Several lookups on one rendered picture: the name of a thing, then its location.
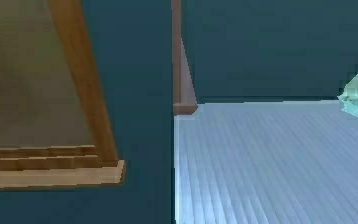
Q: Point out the brown wooden door frame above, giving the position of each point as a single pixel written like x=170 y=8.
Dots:
x=177 y=66

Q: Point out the wooden framed window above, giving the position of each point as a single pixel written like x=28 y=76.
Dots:
x=40 y=100

